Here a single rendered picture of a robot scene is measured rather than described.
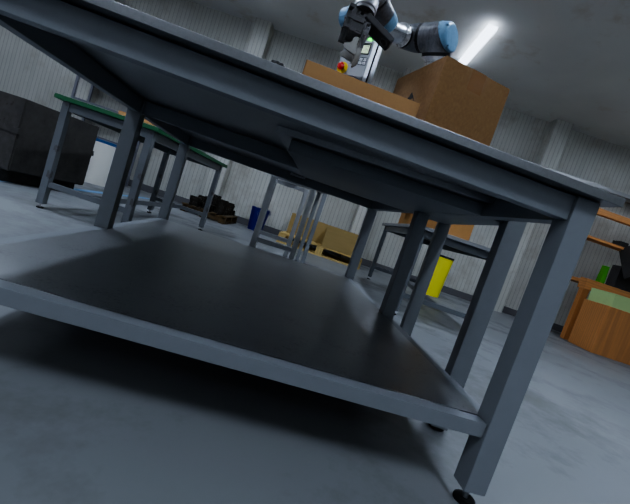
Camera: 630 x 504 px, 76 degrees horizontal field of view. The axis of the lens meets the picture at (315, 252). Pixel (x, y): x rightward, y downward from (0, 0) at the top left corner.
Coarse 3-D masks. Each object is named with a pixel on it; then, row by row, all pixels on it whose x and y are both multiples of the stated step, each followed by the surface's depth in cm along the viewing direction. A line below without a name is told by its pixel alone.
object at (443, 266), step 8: (440, 256) 595; (440, 264) 596; (448, 264) 598; (440, 272) 597; (448, 272) 606; (432, 280) 600; (440, 280) 600; (432, 288) 601; (440, 288) 605; (432, 296) 603
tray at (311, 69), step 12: (312, 72) 84; (324, 72) 84; (336, 72) 85; (336, 84) 85; (348, 84) 85; (360, 84) 85; (372, 96) 86; (384, 96) 86; (396, 96) 87; (396, 108) 87; (408, 108) 87
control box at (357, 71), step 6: (366, 42) 200; (372, 42) 198; (372, 48) 198; (342, 60) 205; (378, 60) 206; (348, 66) 203; (354, 66) 202; (360, 66) 200; (366, 66) 199; (342, 72) 204; (348, 72) 203; (354, 72) 201; (360, 72) 200; (360, 78) 200; (372, 78) 207
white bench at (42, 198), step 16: (64, 96) 275; (64, 112) 279; (80, 112) 280; (96, 112) 280; (112, 112) 274; (64, 128) 282; (112, 128) 339; (144, 128) 280; (144, 144) 279; (160, 144) 433; (176, 144) 322; (48, 160) 282; (144, 160) 280; (192, 160) 456; (208, 160) 409; (48, 176) 283; (144, 176) 286; (160, 176) 458; (48, 192) 288; (64, 192) 285; (80, 192) 284; (128, 208) 283; (208, 208) 460
